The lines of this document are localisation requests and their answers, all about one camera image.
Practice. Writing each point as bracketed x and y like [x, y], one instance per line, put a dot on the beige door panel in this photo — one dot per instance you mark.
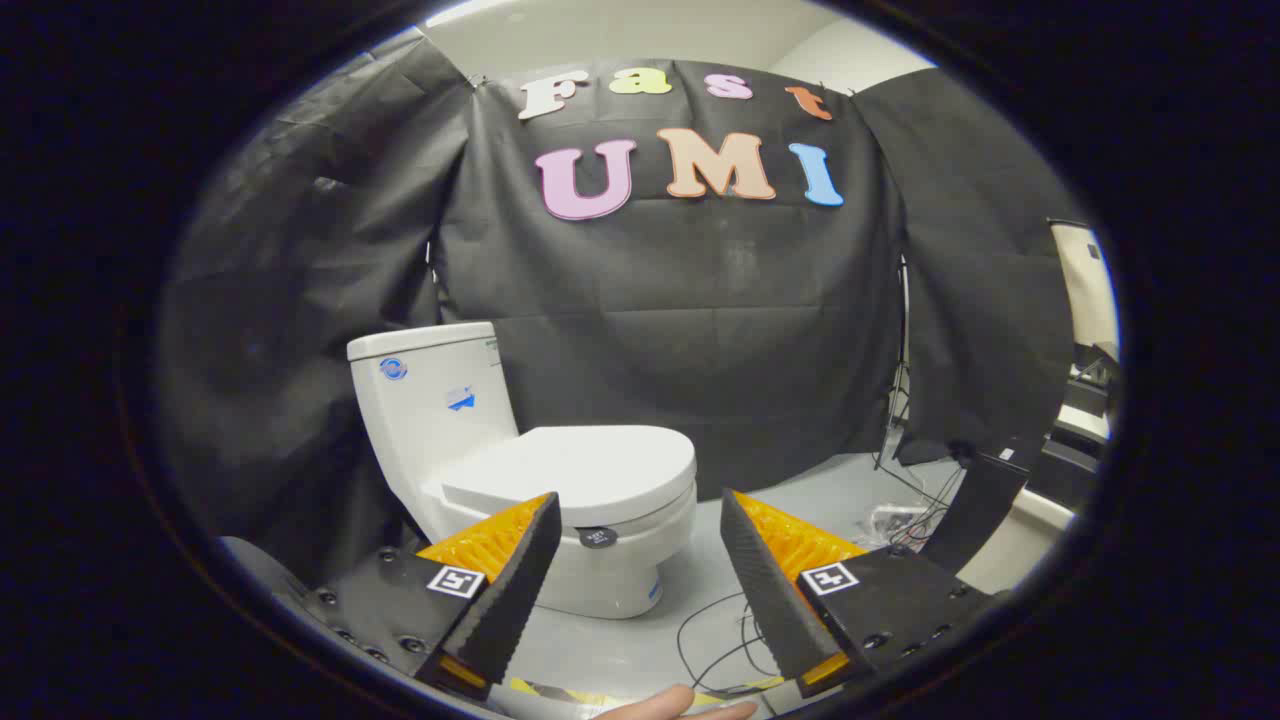
[1085, 280]

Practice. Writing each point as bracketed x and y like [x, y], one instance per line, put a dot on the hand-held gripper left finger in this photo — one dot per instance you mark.
[515, 590]

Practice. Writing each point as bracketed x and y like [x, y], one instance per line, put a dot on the yellow black floor tape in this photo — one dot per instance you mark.
[540, 688]

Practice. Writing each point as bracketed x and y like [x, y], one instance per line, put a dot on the black backdrop cloth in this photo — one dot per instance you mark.
[700, 300]

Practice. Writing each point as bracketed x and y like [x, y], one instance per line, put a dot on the white toilet seat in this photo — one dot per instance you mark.
[665, 515]

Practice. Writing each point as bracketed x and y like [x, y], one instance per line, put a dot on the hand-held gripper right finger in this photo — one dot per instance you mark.
[765, 590]

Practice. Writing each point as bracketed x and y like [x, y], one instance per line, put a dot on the white toilet lid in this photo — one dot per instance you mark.
[590, 465]

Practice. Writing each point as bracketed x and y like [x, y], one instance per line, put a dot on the thin black stand pole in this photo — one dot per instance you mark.
[903, 330]

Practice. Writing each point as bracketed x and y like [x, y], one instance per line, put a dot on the white power strip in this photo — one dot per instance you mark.
[890, 520]

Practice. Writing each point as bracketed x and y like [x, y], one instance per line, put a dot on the black flat box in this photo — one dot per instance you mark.
[975, 510]

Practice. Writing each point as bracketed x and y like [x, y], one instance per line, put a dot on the white ceramic toilet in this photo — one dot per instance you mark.
[425, 420]

